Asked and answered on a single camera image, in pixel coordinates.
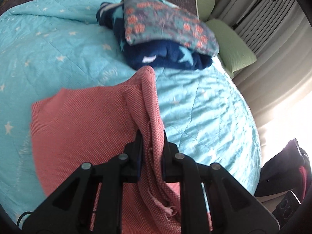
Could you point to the folded navy star garment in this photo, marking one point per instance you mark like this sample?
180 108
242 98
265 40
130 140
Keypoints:
165 56

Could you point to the grey pleated curtain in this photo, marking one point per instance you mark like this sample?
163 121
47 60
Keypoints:
280 41

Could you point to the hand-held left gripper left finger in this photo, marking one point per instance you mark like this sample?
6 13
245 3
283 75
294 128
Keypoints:
131 162

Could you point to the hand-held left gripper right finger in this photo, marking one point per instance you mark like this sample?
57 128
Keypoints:
170 162

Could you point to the black speaker box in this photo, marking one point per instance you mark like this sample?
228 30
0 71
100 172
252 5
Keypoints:
287 206

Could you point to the pink knit sweater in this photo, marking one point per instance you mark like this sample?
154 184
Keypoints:
85 126

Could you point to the green pillow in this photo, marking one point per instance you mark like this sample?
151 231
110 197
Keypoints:
206 4
234 46

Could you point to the dark bag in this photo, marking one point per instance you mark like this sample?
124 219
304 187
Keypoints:
280 170

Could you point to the folded floral garment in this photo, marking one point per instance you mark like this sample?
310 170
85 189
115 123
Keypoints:
165 22

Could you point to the teal star quilt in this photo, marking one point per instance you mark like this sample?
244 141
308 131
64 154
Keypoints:
61 48

